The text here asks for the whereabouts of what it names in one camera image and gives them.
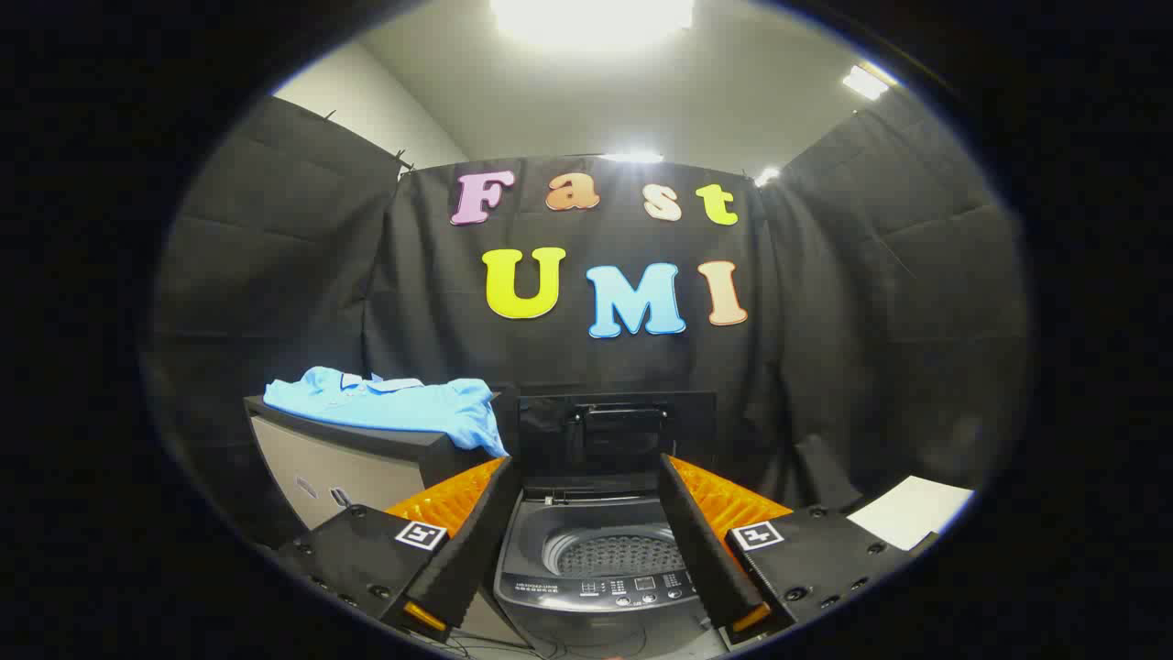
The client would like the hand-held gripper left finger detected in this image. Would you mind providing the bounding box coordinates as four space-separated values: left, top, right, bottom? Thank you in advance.
275 456 523 643

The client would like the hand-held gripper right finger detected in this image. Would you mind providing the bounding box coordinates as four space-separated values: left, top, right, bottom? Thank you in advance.
658 453 940 647

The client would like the grey washing machine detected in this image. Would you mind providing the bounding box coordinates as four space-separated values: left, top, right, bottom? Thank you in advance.
493 484 734 660

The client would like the light blue polo shirt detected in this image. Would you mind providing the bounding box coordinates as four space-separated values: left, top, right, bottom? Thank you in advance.
264 367 510 457

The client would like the white board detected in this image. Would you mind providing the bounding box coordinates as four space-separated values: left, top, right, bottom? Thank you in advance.
845 475 974 551

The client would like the black backdrop cloth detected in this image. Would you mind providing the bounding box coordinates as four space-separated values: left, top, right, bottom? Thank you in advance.
151 87 1032 551

